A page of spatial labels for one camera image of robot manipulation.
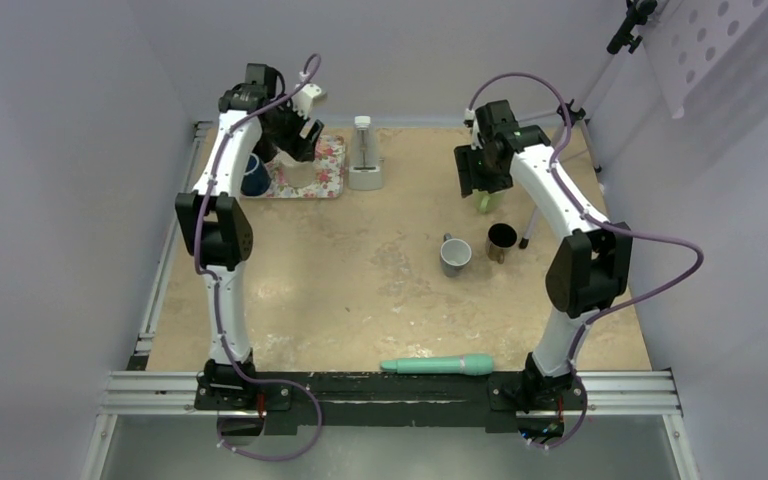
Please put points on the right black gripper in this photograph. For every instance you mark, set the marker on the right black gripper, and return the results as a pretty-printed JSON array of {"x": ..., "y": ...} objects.
[{"x": 470, "y": 179}]

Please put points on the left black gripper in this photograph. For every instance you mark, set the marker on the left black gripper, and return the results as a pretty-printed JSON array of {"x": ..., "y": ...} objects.
[{"x": 296, "y": 146}]

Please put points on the green mug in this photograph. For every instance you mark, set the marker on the green mug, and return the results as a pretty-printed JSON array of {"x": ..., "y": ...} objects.
[{"x": 488, "y": 202}]

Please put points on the brown mug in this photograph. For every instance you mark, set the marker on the brown mug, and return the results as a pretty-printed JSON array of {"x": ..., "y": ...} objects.
[{"x": 501, "y": 238}]

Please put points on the grey mug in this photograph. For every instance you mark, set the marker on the grey mug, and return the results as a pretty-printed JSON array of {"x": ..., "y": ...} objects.
[{"x": 454, "y": 255}]

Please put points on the teal cylindrical tool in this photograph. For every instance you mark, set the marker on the teal cylindrical tool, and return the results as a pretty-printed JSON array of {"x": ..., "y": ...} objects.
[{"x": 466, "y": 364}]

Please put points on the perforated music stand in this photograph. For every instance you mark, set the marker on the perforated music stand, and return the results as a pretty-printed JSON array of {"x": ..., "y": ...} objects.
[{"x": 681, "y": 126}]

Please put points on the cream mug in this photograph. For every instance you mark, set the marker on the cream mug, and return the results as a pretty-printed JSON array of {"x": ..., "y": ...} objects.
[{"x": 296, "y": 179}]

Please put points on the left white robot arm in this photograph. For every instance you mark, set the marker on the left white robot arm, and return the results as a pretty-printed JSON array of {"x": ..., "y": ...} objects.
[{"x": 215, "y": 230}]

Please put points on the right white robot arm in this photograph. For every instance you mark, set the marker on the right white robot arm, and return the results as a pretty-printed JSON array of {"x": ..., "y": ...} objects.
[{"x": 591, "y": 264}]

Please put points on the dark blue mug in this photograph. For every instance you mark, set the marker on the dark blue mug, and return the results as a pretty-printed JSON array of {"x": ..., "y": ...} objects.
[{"x": 256, "y": 178}]

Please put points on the floral tray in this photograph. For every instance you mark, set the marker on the floral tray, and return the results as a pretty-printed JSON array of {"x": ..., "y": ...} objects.
[{"x": 330, "y": 160}]

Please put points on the white metronome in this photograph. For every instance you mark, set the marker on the white metronome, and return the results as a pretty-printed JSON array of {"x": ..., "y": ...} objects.
[{"x": 365, "y": 171}]

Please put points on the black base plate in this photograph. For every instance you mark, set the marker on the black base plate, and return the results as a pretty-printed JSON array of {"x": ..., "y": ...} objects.
[{"x": 499, "y": 402}]

